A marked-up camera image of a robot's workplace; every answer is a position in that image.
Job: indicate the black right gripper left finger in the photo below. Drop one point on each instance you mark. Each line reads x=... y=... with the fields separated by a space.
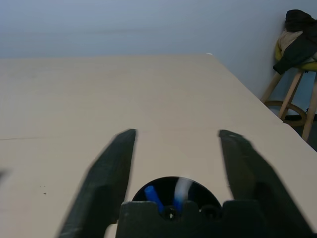
x=109 y=173

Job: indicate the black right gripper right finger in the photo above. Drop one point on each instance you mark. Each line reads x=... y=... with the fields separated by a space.
x=250 y=171

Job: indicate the white marker blue cap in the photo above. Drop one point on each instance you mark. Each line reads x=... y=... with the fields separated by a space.
x=180 y=196

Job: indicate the blue marker pen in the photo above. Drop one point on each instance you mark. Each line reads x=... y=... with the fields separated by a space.
x=153 y=197

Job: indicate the black cup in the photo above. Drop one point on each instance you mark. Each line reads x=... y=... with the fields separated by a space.
x=203 y=193

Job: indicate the wooden stool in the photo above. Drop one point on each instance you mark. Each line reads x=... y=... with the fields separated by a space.
x=289 y=99

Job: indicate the yellow-green seat cushion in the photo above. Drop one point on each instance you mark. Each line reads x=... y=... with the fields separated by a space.
x=310 y=65

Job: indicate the dark jacket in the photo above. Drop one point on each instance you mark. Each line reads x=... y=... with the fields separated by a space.
x=297 y=47

